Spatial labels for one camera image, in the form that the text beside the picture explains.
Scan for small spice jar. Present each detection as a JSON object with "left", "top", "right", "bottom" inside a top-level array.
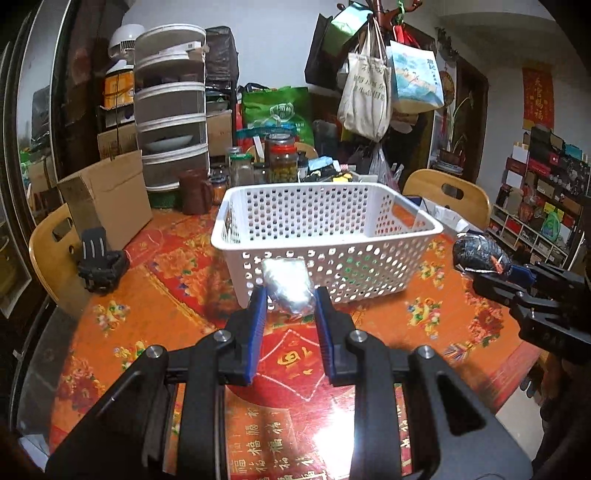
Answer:
[{"left": 210, "top": 174, "right": 230, "bottom": 205}]

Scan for open cardboard box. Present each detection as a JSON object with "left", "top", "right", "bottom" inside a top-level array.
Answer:
[{"left": 56, "top": 150, "right": 153, "bottom": 252}]

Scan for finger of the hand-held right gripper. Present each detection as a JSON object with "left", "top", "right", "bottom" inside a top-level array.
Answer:
[
  {"left": 473, "top": 272, "right": 532, "bottom": 306},
  {"left": 510, "top": 262, "right": 586, "bottom": 289}
]

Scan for tiered mesh food rack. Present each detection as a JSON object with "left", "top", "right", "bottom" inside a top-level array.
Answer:
[{"left": 134, "top": 24, "right": 211, "bottom": 192}]

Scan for potted plant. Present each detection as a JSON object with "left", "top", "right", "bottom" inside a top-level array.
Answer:
[{"left": 438, "top": 90, "right": 476, "bottom": 167}]

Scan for green paper bag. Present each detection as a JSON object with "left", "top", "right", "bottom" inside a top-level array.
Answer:
[{"left": 330, "top": 2, "right": 370, "bottom": 54}]

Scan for dark glass cabinet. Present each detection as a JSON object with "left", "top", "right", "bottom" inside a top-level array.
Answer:
[{"left": 0, "top": 0, "right": 79, "bottom": 319}]

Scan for yellow box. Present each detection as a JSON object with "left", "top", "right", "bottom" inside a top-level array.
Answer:
[{"left": 102, "top": 74, "right": 136, "bottom": 109}]

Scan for black plastic bag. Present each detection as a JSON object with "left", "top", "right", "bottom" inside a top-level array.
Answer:
[
  {"left": 204, "top": 26, "right": 241, "bottom": 88},
  {"left": 452, "top": 233, "right": 513, "bottom": 278}
]

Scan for clear hanging plastic bag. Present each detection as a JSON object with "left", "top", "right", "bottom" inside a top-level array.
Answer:
[{"left": 369, "top": 145, "right": 400, "bottom": 190}]

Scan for white fan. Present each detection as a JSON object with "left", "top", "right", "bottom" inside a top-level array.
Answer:
[{"left": 107, "top": 24, "right": 146, "bottom": 61}]

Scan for glass jar with metal lid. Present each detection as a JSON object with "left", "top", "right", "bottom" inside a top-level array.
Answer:
[{"left": 229, "top": 154, "right": 254, "bottom": 186}]

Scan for white paper sheets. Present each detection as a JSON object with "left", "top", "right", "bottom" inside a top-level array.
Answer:
[{"left": 418, "top": 196, "right": 472, "bottom": 232}]

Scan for wooden chair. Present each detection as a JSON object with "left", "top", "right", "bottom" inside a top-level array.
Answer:
[
  {"left": 403, "top": 169, "right": 491, "bottom": 232},
  {"left": 28, "top": 203, "right": 93, "bottom": 319}
]

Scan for white canvas tote bag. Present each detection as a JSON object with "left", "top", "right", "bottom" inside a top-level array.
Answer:
[{"left": 337, "top": 28, "right": 392, "bottom": 141}]

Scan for large glass jar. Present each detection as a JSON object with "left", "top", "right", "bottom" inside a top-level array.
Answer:
[{"left": 264, "top": 134, "right": 298, "bottom": 184}]

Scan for black hanging bag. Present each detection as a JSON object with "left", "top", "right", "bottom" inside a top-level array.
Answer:
[{"left": 305, "top": 14, "right": 352, "bottom": 90}]

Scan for flat cardboard box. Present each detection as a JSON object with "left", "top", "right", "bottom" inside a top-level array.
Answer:
[{"left": 97, "top": 127, "right": 139, "bottom": 160}]

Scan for white perforated plastic basket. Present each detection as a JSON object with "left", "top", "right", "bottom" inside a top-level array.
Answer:
[{"left": 211, "top": 182, "right": 445, "bottom": 308}]

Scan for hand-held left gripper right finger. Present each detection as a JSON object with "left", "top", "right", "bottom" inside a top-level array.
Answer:
[{"left": 314, "top": 285, "right": 534, "bottom": 480}]

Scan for blue printed paper bag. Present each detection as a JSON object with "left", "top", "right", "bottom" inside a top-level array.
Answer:
[{"left": 389, "top": 41, "right": 445, "bottom": 114}]

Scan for clear grey plastic packet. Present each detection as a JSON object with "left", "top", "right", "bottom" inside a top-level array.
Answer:
[{"left": 262, "top": 258, "right": 317, "bottom": 317}]

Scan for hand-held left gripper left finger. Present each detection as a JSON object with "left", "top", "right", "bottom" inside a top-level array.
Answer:
[{"left": 44, "top": 285, "right": 269, "bottom": 480}]

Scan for green shopping bag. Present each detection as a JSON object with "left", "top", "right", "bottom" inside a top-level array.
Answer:
[{"left": 241, "top": 85, "right": 315, "bottom": 146}]

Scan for black phone stand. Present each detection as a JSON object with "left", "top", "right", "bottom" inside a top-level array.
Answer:
[{"left": 76, "top": 227, "right": 131, "bottom": 294}]

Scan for red wall scroll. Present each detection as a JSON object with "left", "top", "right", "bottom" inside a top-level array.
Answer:
[{"left": 522, "top": 67, "right": 555, "bottom": 131}]

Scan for brown ceramic jug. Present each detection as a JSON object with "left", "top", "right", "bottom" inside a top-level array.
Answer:
[{"left": 178, "top": 168, "right": 215, "bottom": 215}]

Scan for white shelf with boxes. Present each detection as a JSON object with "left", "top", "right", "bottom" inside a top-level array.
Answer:
[{"left": 487, "top": 127, "right": 591, "bottom": 268}]

